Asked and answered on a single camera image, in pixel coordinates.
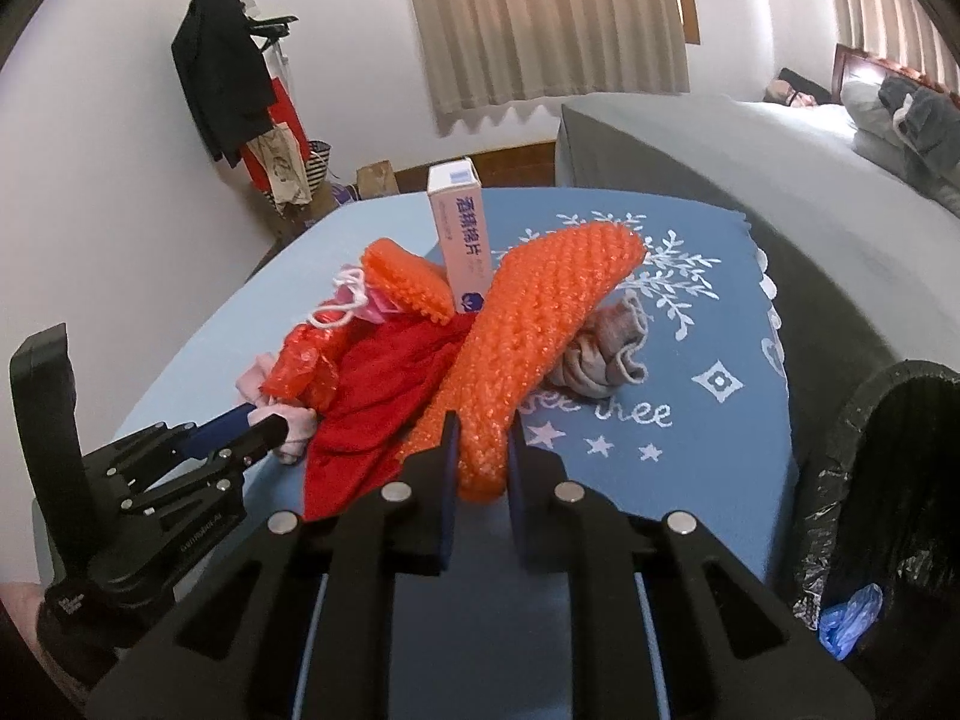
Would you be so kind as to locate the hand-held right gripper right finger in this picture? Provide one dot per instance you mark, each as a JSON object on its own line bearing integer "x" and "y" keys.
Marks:
{"x": 515, "y": 480}

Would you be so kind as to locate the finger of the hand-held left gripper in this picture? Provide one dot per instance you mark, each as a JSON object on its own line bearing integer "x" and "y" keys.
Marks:
{"x": 259, "y": 439}
{"x": 221, "y": 426}

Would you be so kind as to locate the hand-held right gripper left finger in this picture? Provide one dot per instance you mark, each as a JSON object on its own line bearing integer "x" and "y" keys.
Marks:
{"x": 451, "y": 480}

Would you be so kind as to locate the large orange bubble wrap sheet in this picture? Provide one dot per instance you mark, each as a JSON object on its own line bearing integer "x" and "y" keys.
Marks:
{"x": 525, "y": 330}

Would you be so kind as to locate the pink face mask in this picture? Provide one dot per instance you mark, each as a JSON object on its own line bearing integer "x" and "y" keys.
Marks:
{"x": 377, "y": 304}

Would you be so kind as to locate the trash bin with black bag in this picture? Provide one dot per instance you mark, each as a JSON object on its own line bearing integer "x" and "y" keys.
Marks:
{"x": 900, "y": 465}

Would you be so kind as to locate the person's left forearm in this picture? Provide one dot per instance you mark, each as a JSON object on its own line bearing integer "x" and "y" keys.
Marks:
{"x": 16, "y": 611}

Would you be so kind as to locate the pale pink cloth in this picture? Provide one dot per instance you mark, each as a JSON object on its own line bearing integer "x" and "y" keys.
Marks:
{"x": 289, "y": 427}

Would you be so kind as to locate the red crinkled plastic bag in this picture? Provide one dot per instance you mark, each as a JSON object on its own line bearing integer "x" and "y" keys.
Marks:
{"x": 300, "y": 367}

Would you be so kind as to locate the red cloth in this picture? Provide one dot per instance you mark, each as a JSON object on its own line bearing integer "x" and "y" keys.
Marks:
{"x": 375, "y": 405}

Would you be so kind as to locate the grey sock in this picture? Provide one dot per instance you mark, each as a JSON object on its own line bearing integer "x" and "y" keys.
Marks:
{"x": 600, "y": 352}

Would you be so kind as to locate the blue printed tablecloth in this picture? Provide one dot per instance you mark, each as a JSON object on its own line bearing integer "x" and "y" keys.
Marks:
{"x": 675, "y": 330}

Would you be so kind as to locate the white and pink carton box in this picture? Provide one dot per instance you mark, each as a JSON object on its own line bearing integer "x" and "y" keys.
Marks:
{"x": 459, "y": 232}

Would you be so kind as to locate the beige tote bag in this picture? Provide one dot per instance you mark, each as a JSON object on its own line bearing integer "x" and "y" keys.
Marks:
{"x": 285, "y": 165}

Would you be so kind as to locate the striped basket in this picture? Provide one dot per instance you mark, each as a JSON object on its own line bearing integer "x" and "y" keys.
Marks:
{"x": 319, "y": 165}

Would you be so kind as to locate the brown paper bag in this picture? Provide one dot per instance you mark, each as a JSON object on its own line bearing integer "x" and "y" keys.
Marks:
{"x": 376, "y": 180}

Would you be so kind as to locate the black coat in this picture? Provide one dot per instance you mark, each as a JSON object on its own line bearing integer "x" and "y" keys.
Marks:
{"x": 221, "y": 75}

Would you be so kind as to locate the blue plastic wrapper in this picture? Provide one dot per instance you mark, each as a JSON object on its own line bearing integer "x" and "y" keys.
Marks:
{"x": 847, "y": 622}

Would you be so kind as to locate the bed with grey sheet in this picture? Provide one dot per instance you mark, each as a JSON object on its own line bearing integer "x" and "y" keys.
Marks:
{"x": 675, "y": 135}

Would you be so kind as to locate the wide beige curtain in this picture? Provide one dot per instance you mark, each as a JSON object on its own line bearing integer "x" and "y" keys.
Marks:
{"x": 540, "y": 22}

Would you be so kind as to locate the pink plush toy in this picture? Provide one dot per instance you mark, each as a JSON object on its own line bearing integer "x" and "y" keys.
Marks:
{"x": 787, "y": 96}

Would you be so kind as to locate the black cushion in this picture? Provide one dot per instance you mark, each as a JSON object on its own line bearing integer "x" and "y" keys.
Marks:
{"x": 806, "y": 82}

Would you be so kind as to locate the grey pillow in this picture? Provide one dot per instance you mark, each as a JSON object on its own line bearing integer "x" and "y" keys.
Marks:
{"x": 862, "y": 105}
{"x": 885, "y": 150}

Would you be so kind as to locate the grey pillows and clothes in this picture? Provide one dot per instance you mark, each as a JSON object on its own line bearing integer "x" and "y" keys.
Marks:
{"x": 851, "y": 64}

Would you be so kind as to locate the dark grey clothing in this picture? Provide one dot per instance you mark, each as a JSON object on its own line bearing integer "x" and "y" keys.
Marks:
{"x": 926, "y": 120}

